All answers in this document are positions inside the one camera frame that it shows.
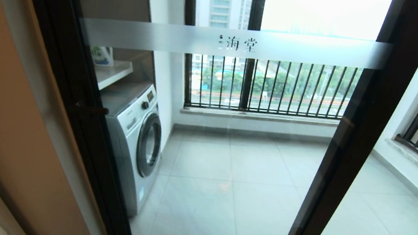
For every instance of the silver front-load washing machine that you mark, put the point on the silver front-load washing machine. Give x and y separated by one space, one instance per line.
131 125

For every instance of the long stone window sill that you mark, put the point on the long stone window sill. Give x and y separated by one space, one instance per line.
262 117

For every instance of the white shelf board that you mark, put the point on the white shelf board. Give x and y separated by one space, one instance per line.
113 73

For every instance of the grey high-rise building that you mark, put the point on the grey high-rise building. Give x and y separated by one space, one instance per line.
222 3

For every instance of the long black window railing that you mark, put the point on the long black window railing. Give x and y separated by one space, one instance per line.
271 111

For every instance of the dark outer door frame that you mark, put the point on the dark outer door frame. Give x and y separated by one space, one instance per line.
44 40

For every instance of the white detergent bottle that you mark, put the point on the white detergent bottle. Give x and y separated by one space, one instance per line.
103 57

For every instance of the black window frame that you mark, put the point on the black window frame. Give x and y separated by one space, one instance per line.
257 7

